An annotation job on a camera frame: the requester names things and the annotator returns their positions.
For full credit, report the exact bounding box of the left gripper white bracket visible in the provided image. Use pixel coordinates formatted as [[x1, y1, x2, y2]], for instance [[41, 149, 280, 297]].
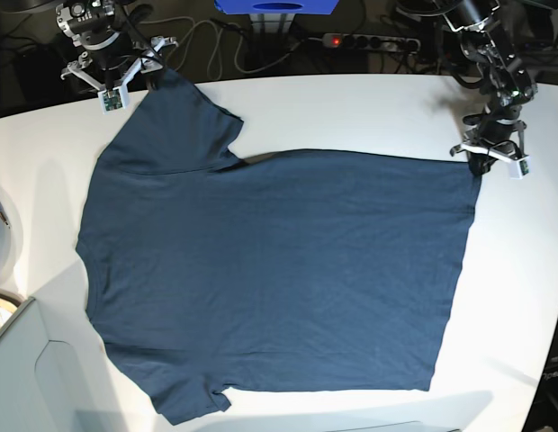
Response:
[[448, 114, 528, 177]]

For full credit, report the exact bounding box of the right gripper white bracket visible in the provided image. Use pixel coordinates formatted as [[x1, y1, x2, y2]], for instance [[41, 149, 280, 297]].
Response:
[[60, 35, 178, 92]]

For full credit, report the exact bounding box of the dark blue T-shirt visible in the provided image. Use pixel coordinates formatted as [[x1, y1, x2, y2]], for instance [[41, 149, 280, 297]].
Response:
[[76, 71, 481, 425]]

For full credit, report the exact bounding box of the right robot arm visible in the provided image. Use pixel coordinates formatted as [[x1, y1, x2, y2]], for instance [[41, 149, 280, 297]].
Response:
[[56, 1, 176, 92]]

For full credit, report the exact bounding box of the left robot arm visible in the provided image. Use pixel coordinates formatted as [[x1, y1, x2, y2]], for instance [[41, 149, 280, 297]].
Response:
[[440, 1, 537, 180]]

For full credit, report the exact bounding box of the blue box on stand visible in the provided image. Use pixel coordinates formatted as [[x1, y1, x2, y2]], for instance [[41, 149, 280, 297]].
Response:
[[214, 0, 338, 15]]

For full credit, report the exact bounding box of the grey cabinet corner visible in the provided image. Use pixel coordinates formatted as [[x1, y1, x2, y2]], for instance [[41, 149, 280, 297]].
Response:
[[0, 298, 127, 431]]

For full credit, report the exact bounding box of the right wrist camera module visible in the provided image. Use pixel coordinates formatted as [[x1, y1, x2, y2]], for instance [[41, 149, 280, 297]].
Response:
[[97, 86, 129, 114]]

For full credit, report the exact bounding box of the white cable on floor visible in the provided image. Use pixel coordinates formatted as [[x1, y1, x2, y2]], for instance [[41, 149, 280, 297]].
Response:
[[123, 4, 298, 77]]

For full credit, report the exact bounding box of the black power strip red switch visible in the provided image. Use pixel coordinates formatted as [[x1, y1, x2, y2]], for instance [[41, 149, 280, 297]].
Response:
[[320, 32, 420, 55]]

